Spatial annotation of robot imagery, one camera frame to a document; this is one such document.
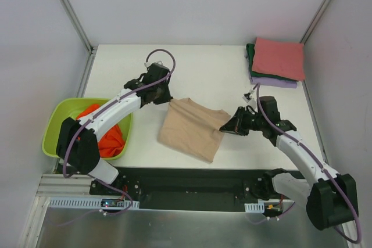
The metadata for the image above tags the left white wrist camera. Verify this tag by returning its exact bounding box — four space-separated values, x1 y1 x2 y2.
144 60 163 69

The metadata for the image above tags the green plastic basin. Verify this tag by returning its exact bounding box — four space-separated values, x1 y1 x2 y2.
42 98 133 161

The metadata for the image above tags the white cable duct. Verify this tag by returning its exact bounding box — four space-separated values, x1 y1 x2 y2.
244 202 265 214
49 197 140 210

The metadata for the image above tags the folded lavender t shirt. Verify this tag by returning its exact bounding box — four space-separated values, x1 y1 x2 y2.
249 77 298 89

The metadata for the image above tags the left aluminium frame post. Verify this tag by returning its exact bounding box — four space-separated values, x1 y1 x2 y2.
59 0 94 54

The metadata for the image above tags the right aluminium frame post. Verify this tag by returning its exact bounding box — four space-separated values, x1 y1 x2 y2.
299 0 333 45

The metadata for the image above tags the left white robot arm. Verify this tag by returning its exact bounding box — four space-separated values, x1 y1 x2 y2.
56 62 175 195

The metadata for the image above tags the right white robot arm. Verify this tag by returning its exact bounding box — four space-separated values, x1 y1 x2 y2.
219 96 359 231

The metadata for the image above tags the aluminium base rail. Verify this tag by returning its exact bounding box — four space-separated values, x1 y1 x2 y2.
36 174 92 197

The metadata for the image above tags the right white cable duct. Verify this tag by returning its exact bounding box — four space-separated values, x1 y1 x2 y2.
244 202 265 214

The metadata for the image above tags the folded dark green t shirt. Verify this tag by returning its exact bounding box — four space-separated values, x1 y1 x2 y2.
246 44 295 82

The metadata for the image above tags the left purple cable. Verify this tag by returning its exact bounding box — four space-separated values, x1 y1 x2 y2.
62 49 177 217

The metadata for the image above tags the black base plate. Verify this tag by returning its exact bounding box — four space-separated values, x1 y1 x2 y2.
88 166 306 210

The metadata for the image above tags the orange t shirt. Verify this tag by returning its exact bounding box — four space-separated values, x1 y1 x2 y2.
76 103 126 159

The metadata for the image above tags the purple cable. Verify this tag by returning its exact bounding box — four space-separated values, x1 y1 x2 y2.
62 49 177 217
251 84 362 245

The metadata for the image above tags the folded red t shirt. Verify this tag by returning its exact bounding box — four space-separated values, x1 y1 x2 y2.
252 37 305 81

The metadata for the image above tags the aluminium frame post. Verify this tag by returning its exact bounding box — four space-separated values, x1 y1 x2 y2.
59 0 94 54
299 0 333 45

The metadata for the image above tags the left white cable duct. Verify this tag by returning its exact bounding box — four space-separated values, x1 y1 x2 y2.
49 197 140 210

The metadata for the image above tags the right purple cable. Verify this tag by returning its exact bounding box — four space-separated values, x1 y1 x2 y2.
251 84 362 245

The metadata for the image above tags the beige t shirt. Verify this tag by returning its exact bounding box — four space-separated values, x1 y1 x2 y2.
158 98 231 163

